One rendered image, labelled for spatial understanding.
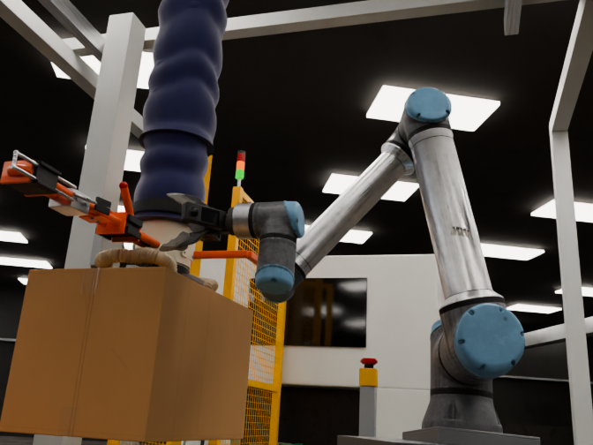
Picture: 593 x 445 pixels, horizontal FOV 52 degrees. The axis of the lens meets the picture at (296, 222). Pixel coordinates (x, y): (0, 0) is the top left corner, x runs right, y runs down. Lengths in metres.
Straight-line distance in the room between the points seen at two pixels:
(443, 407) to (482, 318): 0.27
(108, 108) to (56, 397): 2.27
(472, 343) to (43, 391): 1.00
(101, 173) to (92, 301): 1.90
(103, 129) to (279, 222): 2.23
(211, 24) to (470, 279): 1.21
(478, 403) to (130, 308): 0.85
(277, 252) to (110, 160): 2.16
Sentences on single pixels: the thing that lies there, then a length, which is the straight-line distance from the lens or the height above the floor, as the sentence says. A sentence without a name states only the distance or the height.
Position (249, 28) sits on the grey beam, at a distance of 4.24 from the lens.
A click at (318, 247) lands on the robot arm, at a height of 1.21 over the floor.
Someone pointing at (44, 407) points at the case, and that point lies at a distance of 1.63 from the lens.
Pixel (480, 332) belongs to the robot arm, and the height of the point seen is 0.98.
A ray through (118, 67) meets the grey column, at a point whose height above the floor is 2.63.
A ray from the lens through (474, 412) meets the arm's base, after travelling 1.54.
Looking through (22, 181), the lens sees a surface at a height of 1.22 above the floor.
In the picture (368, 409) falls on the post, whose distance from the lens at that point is 2.54.
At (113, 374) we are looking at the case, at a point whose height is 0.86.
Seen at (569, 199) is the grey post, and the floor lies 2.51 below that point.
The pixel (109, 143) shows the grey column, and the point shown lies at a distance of 3.50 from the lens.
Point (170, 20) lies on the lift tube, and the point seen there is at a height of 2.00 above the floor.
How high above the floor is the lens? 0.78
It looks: 18 degrees up
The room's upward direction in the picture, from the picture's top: 3 degrees clockwise
